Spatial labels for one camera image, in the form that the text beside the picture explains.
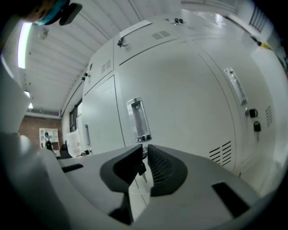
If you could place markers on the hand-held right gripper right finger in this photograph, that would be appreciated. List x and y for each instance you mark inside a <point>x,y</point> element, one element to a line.
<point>165,170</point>

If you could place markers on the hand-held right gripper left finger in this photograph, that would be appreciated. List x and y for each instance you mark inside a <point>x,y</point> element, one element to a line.
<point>122,167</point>

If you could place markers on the white tall locker door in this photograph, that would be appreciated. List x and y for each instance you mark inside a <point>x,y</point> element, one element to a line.
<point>101,112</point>
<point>254,89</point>
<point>180,89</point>

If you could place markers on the white small locker door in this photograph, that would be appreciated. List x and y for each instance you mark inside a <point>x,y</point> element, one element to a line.
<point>102,57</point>
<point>202,24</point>
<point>144,42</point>

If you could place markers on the black-headed locker key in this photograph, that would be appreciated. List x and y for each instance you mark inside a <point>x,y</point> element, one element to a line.
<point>85,76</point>
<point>253,112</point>
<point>122,43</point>
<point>87,152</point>
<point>179,20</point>
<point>257,128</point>

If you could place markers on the white open shelf unit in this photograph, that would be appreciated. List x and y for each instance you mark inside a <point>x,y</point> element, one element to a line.
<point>55,137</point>

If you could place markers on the black office chair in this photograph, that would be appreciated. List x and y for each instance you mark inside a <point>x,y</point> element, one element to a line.
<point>65,151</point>

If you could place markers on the dark framed window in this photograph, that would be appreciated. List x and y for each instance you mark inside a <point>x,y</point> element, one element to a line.
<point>75,116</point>

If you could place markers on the long ceiling light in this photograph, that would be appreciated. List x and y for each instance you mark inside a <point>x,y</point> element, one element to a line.
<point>23,45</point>

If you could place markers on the black head-worn camera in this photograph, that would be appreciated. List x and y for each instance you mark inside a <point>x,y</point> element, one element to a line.
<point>70,13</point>

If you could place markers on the wall ventilation grille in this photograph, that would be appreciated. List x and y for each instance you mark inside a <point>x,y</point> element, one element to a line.
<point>258,19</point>

